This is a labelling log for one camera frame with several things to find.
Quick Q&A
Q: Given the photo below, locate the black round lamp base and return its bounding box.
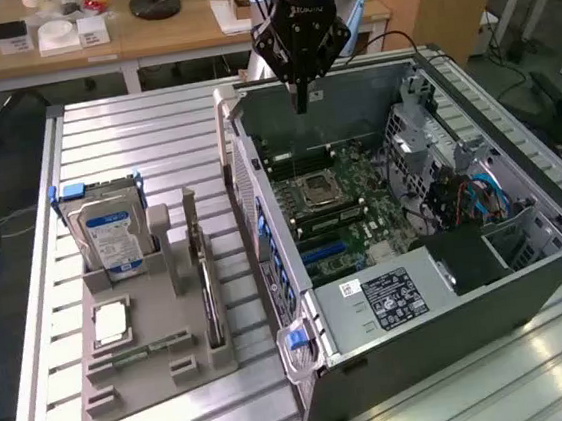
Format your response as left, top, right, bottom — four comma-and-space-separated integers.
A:
127, 0, 184, 22

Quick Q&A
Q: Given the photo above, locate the small white labelled box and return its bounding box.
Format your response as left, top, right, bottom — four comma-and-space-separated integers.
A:
75, 15, 112, 50

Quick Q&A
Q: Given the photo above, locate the Nvidia graphics card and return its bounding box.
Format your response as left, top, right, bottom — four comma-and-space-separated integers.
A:
179, 184, 229, 354

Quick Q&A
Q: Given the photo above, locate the grey power supply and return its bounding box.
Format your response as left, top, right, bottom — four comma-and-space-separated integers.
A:
308, 245, 465, 358

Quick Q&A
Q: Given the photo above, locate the black office chair base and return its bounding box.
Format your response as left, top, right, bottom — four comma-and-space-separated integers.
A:
0, 86, 54, 148

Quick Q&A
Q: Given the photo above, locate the grey printed parts rack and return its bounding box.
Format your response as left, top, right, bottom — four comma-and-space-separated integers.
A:
58, 196, 246, 421

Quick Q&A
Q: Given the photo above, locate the CPU socket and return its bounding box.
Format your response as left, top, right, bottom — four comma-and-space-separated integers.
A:
294, 168, 345, 213

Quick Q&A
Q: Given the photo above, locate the perforated metal disk bay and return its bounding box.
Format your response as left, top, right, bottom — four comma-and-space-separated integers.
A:
377, 96, 466, 200

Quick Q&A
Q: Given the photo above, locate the silver CPU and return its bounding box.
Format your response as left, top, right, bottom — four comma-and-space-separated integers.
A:
92, 301, 132, 342

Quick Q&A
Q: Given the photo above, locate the white paper stack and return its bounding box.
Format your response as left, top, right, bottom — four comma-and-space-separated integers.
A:
209, 0, 254, 38

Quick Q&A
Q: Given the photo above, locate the hard disk in blue caddy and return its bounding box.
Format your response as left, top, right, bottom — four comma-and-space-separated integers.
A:
46, 169, 161, 289

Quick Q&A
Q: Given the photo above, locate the open black PC case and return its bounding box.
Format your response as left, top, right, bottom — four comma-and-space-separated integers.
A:
209, 34, 562, 421

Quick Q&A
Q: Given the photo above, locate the wooden desk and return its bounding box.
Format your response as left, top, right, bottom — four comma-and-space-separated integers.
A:
0, 0, 396, 95

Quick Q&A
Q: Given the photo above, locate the blue wire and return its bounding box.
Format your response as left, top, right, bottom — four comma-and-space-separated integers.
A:
457, 169, 514, 226

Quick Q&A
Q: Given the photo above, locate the black cable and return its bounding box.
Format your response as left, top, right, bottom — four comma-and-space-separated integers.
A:
342, 26, 439, 64

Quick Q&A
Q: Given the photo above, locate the white box with round insert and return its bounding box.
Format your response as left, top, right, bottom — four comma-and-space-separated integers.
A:
35, 17, 85, 59

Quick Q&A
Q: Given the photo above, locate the green RAM stick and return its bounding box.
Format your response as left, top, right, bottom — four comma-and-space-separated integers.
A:
108, 331, 185, 368

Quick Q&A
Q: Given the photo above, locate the black and white box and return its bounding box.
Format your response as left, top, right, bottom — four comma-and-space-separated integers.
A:
0, 19, 35, 56

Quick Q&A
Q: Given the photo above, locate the blue case latch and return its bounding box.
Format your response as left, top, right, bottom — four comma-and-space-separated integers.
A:
283, 327, 310, 355

